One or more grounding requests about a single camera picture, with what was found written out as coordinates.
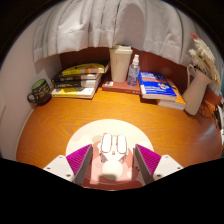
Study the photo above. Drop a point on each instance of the dark red book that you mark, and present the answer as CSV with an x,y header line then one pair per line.
x,y
118,87

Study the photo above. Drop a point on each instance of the white jug vase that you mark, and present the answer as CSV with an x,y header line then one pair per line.
x,y
196,93

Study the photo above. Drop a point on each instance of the white curtain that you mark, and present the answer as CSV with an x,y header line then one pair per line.
x,y
116,23

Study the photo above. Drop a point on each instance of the black paperback book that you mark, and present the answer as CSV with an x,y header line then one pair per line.
x,y
75,77
76,84

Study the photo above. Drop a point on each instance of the white and yellow book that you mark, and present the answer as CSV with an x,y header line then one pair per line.
x,y
73,92

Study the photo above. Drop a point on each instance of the clear spray bottle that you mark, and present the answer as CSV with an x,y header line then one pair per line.
x,y
133,75

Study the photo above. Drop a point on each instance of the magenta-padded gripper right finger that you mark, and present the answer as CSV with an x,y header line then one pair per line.
x,y
165,165

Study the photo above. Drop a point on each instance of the blue covered book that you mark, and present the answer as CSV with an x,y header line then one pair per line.
x,y
156,86

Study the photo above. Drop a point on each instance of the white and pink cartoon mouse pad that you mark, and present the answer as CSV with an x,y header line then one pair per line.
x,y
95,129

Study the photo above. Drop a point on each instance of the dark green mug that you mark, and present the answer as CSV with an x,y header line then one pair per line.
x,y
41,91

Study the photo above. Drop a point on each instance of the cream lidded tumbler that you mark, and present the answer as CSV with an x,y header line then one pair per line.
x,y
120,65

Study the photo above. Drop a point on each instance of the orange covered book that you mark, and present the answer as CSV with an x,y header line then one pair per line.
x,y
178,101

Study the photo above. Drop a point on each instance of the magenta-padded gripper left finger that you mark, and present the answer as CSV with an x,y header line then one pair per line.
x,y
60,166

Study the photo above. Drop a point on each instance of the white computer mouse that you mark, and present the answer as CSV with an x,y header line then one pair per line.
x,y
113,146

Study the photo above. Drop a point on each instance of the yellow covered book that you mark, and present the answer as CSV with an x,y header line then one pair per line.
x,y
85,69

